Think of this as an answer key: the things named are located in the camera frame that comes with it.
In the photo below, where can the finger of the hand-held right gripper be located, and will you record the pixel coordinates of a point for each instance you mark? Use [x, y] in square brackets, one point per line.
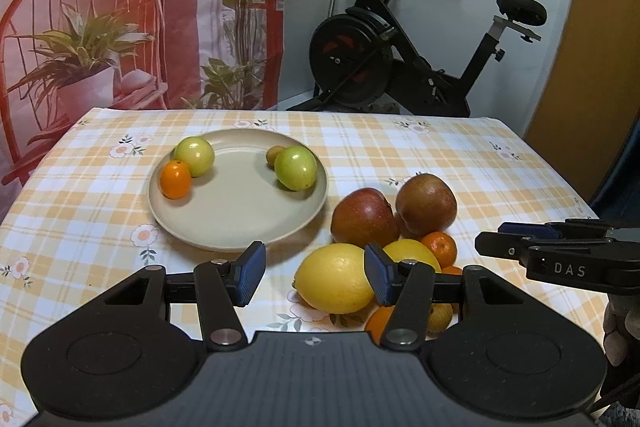
[500, 244]
[530, 229]

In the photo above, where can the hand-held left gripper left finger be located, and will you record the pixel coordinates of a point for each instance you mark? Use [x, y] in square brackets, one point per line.
[250, 274]

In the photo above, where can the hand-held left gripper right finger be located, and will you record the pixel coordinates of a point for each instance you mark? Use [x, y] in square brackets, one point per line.
[377, 274]

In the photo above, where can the yellow lemon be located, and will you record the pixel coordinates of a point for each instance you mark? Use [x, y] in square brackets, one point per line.
[412, 252]
[330, 279]

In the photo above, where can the orange tangerine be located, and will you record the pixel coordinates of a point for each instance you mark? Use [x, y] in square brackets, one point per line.
[452, 270]
[440, 247]
[377, 324]

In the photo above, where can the bright red apple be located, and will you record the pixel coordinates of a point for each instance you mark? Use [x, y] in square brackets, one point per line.
[362, 217]

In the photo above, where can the beige plate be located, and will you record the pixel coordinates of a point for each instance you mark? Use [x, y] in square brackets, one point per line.
[235, 202]

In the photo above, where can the brown longan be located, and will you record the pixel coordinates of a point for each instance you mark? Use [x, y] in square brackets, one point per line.
[441, 317]
[272, 155]

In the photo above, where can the dull brownish red apple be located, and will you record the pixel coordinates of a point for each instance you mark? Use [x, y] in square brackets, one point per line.
[427, 202]

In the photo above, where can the green jujube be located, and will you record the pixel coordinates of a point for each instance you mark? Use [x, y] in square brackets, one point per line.
[296, 168]

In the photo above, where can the orange kumquat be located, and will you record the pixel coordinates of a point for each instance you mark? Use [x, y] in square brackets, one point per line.
[175, 181]

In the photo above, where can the small yellow-green jujube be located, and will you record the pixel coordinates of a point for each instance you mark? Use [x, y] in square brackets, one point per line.
[194, 155]

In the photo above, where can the person's right hand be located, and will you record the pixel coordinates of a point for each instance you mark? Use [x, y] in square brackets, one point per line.
[625, 337]

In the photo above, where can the orange wooden panel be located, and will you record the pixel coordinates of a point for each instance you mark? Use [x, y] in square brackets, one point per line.
[570, 147]

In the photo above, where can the orange checked floral tablecloth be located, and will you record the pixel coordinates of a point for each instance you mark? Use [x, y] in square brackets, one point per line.
[450, 147]

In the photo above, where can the black exercise bike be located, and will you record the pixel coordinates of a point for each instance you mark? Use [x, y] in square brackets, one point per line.
[350, 52]

